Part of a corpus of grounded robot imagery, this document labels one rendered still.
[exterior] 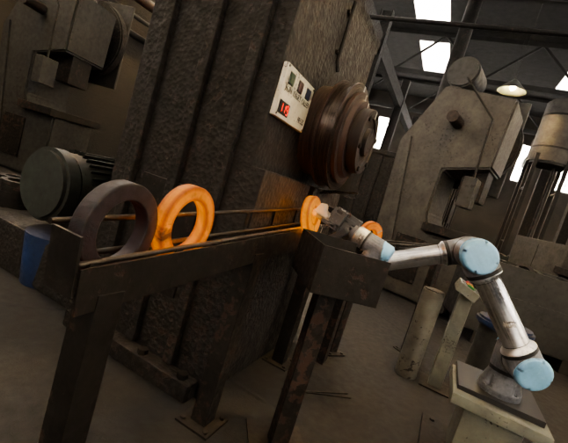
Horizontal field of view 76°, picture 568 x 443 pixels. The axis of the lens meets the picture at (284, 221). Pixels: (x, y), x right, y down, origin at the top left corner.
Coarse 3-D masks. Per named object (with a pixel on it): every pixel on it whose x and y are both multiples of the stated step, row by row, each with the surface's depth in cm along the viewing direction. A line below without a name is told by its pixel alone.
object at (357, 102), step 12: (360, 96) 152; (348, 108) 144; (360, 108) 151; (348, 120) 145; (336, 132) 144; (348, 132) 146; (336, 144) 144; (336, 156) 149; (336, 168) 153; (336, 180) 158
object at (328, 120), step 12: (348, 84) 151; (360, 84) 153; (336, 96) 145; (348, 96) 144; (324, 108) 144; (336, 108) 142; (324, 120) 143; (336, 120) 141; (324, 132) 143; (324, 144) 144; (324, 156) 146; (324, 168) 148; (324, 180) 157
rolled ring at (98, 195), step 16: (96, 192) 62; (112, 192) 62; (128, 192) 66; (144, 192) 70; (80, 208) 60; (96, 208) 60; (144, 208) 71; (80, 224) 59; (96, 224) 61; (144, 224) 74; (128, 240) 74; (144, 240) 74; (96, 256) 63; (112, 256) 71
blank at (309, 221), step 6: (306, 198) 143; (312, 198) 142; (318, 198) 148; (306, 204) 140; (312, 204) 142; (318, 204) 148; (306, 210) 139; (312, 210) 143; (306, 216) 139; (312, 216) 150; (306, 222) 140; (312, 222) 144; (318, 222) 150; (306, 228) 141; (312, 228) 144; (318, 228) 151
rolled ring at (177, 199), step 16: (176, 192) 79; (192, 192) 82; (208, 192) 87; (160, 208) 77; (176, 208) 78; (208, 208) 89; (160, 224) 76; (208, 224) 92; (160, 240) 77; (192, 240) 90
